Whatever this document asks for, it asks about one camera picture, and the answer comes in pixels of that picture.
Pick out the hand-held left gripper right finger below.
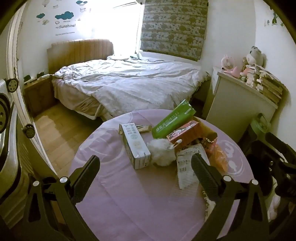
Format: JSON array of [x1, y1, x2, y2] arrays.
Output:
[[191, 153, 278, 241]]

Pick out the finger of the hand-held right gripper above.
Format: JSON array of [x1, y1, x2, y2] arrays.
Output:
[[270, 160, 296, 198], [265, 133, 296, 161]]

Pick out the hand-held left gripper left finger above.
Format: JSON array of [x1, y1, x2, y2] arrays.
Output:
[[22, 155, 102, 241]]

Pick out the white paper packet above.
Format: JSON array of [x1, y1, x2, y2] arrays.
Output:
[[176, 143, 210, 189]]

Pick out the white fluffy ball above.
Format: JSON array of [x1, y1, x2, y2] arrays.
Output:
[[147, 138, 178, 167]]

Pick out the green packet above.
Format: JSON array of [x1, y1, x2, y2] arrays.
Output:
[[151, 99, 197, 139]]

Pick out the orange plastic bag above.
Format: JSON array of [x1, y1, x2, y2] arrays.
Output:
[[208, 144, 229, 173]]

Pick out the green water bottle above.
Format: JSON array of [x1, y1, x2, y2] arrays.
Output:
[[251, 113, 271, 140]]

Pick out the red snack packet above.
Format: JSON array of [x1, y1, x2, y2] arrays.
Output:
[[201, 132, 219, 158]]

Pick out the pink cartoon print box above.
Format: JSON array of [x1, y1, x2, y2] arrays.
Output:
[[166, 120, 200, 151]]

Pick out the white tall carton box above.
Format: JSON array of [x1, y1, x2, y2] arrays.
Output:
[[119, 123, 152, 170]]

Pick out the white dresser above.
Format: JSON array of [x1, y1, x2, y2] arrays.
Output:
[[206, 67, 278, 144]]

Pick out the stack of wooden boards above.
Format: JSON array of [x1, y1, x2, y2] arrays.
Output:
[[245, 64, 286, 105]]

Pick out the beige small wrapper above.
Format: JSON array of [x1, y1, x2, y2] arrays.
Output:
[[135, 125, 153, 133]]

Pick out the silver ribbed suitcase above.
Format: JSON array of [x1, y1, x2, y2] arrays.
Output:
[[0, 78, 56, 223]]

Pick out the pink toy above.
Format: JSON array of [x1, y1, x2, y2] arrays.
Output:
[[223, 66, 240, 78]]

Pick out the wooden nightstand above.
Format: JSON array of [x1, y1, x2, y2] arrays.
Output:
[[23, 74, 56, 116]]

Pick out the grey white plush toy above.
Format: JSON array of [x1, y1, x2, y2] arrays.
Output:
[[246, 46, 264, 67]]

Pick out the pink desk fan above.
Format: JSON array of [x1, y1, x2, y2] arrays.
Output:
[[221, 55, 234, 70]]

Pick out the bed with white duvet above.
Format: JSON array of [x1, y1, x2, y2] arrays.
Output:
[[52, 54, 211, 121]]

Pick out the floral window blind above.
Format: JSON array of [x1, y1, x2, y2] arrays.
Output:
[[139, 0, 209, 62]]

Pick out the green leaf wall sticker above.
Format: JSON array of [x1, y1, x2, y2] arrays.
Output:
[[266, 11, 285, 27]]

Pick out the cloud wall stickers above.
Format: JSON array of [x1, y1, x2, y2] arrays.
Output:
[[36, 0, 88, 36]]

